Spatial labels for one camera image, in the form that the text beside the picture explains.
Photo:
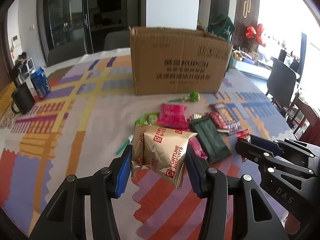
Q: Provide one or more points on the gold box at edge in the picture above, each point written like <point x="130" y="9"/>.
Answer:
<point x="6" y="99"/>

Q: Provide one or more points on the green plastic stick lollipop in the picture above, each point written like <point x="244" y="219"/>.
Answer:
<point x="122" y="148"/>

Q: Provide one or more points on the colourful patterned tablecloth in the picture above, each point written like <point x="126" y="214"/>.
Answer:
<point x="91" y="111"/>

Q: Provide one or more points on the gold fortune biscuits bag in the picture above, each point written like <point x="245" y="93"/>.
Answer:
<point x="161" y="150"/>

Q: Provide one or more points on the black mug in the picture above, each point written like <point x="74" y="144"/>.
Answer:
<point x="22" y="100"/>

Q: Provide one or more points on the red striped snack bar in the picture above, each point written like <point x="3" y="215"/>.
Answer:
<point x="218" y="121"/>

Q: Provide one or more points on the green candy pack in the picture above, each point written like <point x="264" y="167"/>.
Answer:
<point x="148" y="119"/>

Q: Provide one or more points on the dark green snack packet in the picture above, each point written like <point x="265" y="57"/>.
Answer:
<point x="209" y="139"/>

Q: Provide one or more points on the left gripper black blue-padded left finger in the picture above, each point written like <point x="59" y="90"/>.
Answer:
<point x="64" y="215"/>

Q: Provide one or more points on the grey chair behind table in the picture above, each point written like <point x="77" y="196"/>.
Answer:
<point x="117" y="40"/>

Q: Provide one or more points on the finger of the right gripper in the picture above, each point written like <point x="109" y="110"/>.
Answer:
<point x="297" y="164"/>
<point x="280" y="147"/>

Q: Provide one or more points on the small red candy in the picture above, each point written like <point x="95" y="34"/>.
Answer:
<point x="243" y="135"/>

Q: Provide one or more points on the green Christmas stocking bag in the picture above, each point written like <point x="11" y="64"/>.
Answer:
<point x="222" y="27"/>

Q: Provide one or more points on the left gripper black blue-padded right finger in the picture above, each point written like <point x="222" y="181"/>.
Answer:
<point x="253" y="215"/>

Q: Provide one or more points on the purple snack packet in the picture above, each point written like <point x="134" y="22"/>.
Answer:
<point x="228" y="117"/>

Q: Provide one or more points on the red ribbon bow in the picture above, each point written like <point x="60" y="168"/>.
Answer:
<point x="256" y="33"/>

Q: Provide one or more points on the blue soda can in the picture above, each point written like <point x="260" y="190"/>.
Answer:
<point x="40" y="82"/>

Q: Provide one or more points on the grey dining chair right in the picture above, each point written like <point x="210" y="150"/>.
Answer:
<point x="281" y="84"/>

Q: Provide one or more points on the brown cardboard box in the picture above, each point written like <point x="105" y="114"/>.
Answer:
<point x="180" y="60"/>

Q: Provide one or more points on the pink snack packet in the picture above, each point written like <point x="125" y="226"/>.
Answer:
<point x="173" y="116"/>
<point x="197" y="148"/>

